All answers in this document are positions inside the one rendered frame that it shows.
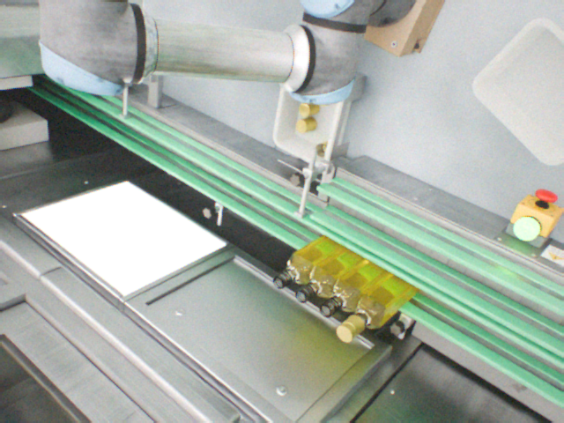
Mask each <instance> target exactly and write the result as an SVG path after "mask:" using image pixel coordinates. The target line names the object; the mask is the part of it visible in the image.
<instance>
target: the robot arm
mask: <svg viewBox="0 0 564 423"><path fill-rule="evenodd" d="M416 2H417V0H301V5H302V6H303V8H304V12H303V17H302V22H301V25H290V26H288V27H287V28H286V29H285V30H284V31H283V32H274V31H266V30H259V29H251V28H243V27H236V26H222V25H214V24H206V23H199V22H192V21H185V20H178V19H164V18H156V17H150V16H149V15H148V14H147V12H146V11H145V10H144V9H143V7H142V6H141V5H140V4H132V3H129V0H39V5H40V31H41V39H40V40H39V45H40V46H41V60H42V67H43V70H44V71H45V72H46V73H47V75H48V76H49V77H50V78H52V79H54V80H55V81H56V82H58V83H60V84H62V85H66V86H68V87H70V88H73V89H77V90H79V91H83V92H87V93H95V94H101V95H119V94H122V93H123V92H124V89H126V83H131V84H140V83H141V82H142V81H143V80H144V79H145V78H146V77H147V76H149V75H161V76H175V77H189V78H216V79H229V80H243V81H258V82H272V83H279V84H280V86H281V87H282V89H284V90H285V91H286V92H289V93H290V95H291V97H292V98H294V99H295V100H298V101H301V102H305V103H315V104H317V105H328V104H335V103H339V102H341V101H343V100H345V99H346V98H347V97H348V96H349V94H350V93H351V90H352V87H353V82H354V81H355V79H356V70H357V67H358V62H359V59H360V52H361V49H362V44H363V41H364V37H365V33H366V29H367V26H371V27H387V26H393V25H395V24H396V23H398V22H400V21H401V20H402V19H404V18H405V17H406V16H407V15H408V14H409V13H410V11H411V10H412V8H413V6H414V5H415V4H416Z"/></svg>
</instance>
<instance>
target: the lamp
mask: <svg viewBox="0 0 564 423"><path fill-rule="evenodd" d="M541 229H542V226H541V224H540V222H539V221H538V219H536V218H534V217H532V216H523V217H521V218H520V219H519V220H518V221H517V222H516V223H515V225H514V232H515V234H516V236H517V237H518V238H520V239H522V240H525V241H529V240H532V239H534V238H535V237H537V236H538V235H539V234H540V232H541Z"/></svg>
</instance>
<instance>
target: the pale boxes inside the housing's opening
mask: <svg viewBox="0 0 564 423"><path fill-rule="evenodd" d="M32 85H33V81H32V76H24V77H16V78H1V79H0V90H4V89H11V88H18V87H25V86H32ZM9 104H10V105H11V109H12V113H11V117H10V118H9V119H8V120H6V121H5V122H2V123H0V151H2V150H6V149H10V148H14V147H19V146H22V145H30V144H35V143H39V142H43V141H48V121H47V120H46V119H44V118H42V117H41V116H39V115H37V114H35V113H34V112H33V111H31V110H30V109H28V108H26V107H24V106H23V105H21V104H20V103H18V102H16V101H11V102H9ZM5 112H6V109H5V107H4V105H3V104H1V103H0V117H1V116H3V115H4V114H5Z"/></svg>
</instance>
